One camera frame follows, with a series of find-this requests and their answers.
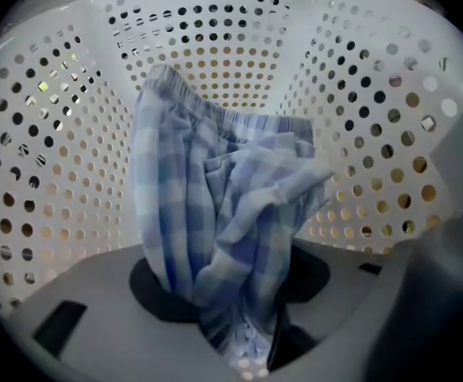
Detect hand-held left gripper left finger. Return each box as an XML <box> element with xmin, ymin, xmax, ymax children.
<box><xmin>6</xmin><ymin>244</ymin><xmax>241</xmax><ymax>382</ymax></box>

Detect blue plaid clothes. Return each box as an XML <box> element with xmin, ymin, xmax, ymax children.
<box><xmin>130</xmin><ymin>63</ymin><xmax>335</xmax><ymax>378</ymax></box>

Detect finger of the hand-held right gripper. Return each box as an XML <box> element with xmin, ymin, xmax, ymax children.
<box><xmin>364</xmin><ymin>88</ymin><xmax>463</xmax><ymax>382</ymax></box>

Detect white plastic basket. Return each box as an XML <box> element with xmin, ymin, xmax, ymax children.
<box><xmin>0</xmin><ymin>0</ymin><xmax>463</xmax><ymax>322</ymax></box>

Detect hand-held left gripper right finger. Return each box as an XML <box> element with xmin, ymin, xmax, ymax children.
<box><xmin>270</xmin><ymin>239</ymin><xmax>400</xmax><ymax>374</ymax></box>

